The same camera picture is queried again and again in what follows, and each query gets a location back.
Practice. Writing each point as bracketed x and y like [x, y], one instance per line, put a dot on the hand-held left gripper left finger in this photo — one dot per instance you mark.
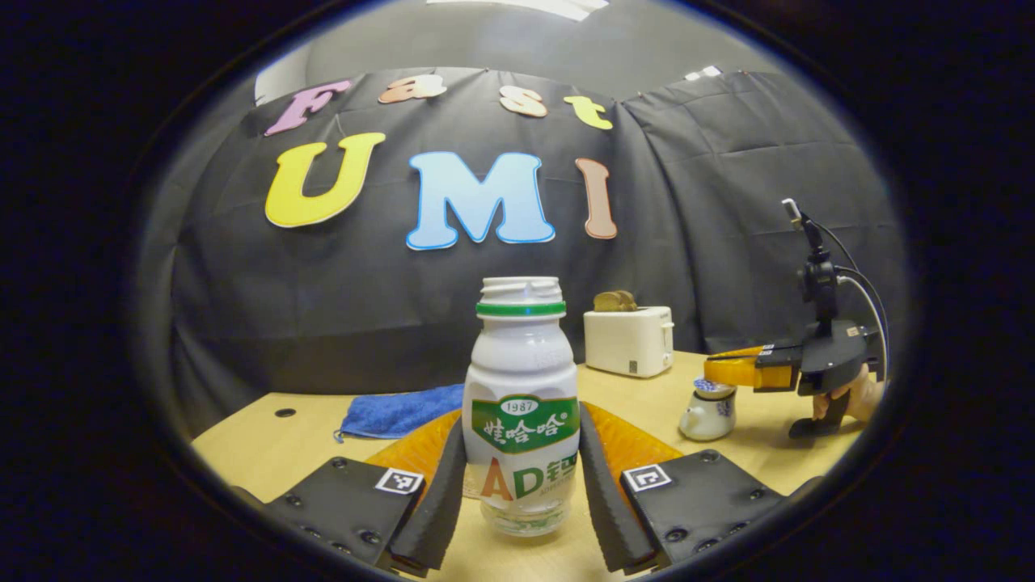
[441, 501]

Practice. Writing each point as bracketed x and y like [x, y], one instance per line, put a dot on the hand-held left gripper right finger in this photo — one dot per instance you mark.
[602, 501]

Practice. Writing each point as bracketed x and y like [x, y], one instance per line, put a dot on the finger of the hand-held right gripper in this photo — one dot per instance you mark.
[744, 372]
[752, 352]

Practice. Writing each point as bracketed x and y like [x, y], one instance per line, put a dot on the white blue-patterned teacup lid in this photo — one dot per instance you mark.
[716, 390]

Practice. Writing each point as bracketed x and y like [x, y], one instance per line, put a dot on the white blue-patterned teacup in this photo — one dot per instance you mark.
[707, 420]

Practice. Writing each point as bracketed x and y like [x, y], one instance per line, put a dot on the white green-label water bottle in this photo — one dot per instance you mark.
[521, 372]

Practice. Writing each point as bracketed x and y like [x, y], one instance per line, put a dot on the blue towel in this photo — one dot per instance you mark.
[396, 412]

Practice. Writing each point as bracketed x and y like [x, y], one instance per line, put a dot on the white toaster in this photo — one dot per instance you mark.
[627, 343]

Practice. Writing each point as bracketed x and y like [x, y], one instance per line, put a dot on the brown toast slice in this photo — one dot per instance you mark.
[627, 301]
[606, 301]

